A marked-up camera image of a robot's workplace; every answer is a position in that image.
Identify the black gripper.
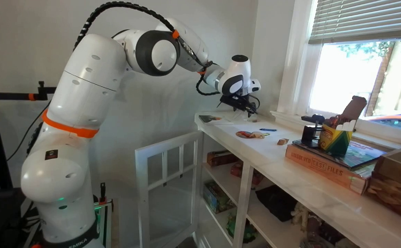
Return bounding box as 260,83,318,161
219,91,260,116

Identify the clear plastic zip bag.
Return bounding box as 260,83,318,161
230,109,259,126

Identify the round colourful puzzle disc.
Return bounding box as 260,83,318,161
234,130,262,141

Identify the brown printed box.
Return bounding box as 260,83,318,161
205,150,240,168

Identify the red flat book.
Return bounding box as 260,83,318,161
229,160,266,188

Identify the white shelf cabinet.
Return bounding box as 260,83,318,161
191,109,401,248

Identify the green printed box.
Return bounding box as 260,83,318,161
202,179,236,214

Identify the black fabric bag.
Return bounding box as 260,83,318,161
255,184,298,223

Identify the large orange hardcover book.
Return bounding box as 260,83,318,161
284,142,376,197

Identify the glass window pane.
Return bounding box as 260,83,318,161
309,39,401,119

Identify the dark flat book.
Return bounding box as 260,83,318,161
292,138,387,171

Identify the green packet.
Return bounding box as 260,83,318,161
226,214,259,246

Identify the white paned cabinet door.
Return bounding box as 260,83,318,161
134,130,204,248

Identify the wide white window blind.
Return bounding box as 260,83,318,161
309,0,401,46

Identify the wooden crate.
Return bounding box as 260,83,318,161
365,144,401,226

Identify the red black hand tool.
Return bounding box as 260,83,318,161
98,182,107,206

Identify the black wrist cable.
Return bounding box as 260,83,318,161
196,68,222,98

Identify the black corrugated cable hose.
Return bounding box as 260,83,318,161
73,0,183,51

